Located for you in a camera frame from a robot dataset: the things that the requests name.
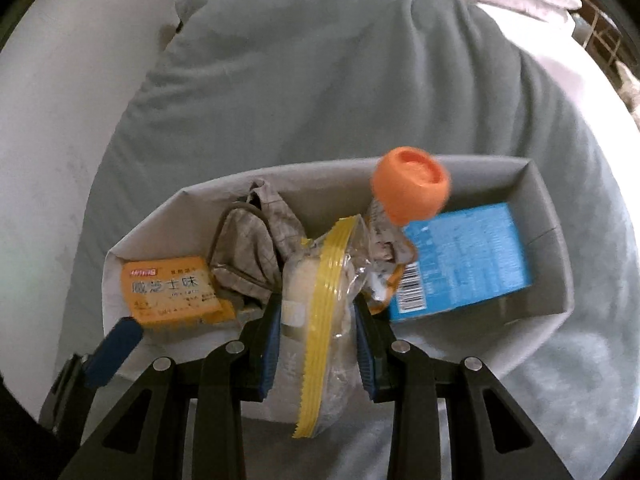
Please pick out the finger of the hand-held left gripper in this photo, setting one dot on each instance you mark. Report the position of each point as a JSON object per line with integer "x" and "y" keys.
{"x": 115, "y": 347}

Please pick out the yellow-striped clear bread bag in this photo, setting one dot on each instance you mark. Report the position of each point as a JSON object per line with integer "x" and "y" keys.
{"x": 320, "y": 310}

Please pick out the white fabric storage bin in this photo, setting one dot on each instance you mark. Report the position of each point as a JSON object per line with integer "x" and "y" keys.
{"x": 500, "y": 180}

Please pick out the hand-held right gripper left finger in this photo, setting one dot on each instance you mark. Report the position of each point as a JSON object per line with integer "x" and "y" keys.
{"x": 267, "y": 355}

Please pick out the blue cardboard box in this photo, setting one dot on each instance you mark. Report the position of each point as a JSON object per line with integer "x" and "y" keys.
{"x": 465, "y": 260}

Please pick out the grey fleece blanket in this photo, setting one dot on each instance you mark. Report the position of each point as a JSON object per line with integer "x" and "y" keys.
{"x": 325, "y": 85}

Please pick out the grey plaid cloth pouch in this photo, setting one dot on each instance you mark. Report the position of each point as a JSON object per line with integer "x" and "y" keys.
{"x": 250, "y": 245}

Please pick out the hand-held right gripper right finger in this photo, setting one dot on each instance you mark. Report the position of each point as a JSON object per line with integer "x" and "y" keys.
{"x": 365, "y": 355}

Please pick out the orange-capped drink pouch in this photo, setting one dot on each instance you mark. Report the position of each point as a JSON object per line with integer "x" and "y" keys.
{"x": 410, "y": 185}

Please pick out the orange snack packet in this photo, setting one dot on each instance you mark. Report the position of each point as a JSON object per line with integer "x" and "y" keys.
{"x": 170, "y": 290}

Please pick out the pale pink bedsheet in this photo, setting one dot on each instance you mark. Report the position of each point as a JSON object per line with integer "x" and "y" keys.
{"x": 560, "y": 70}

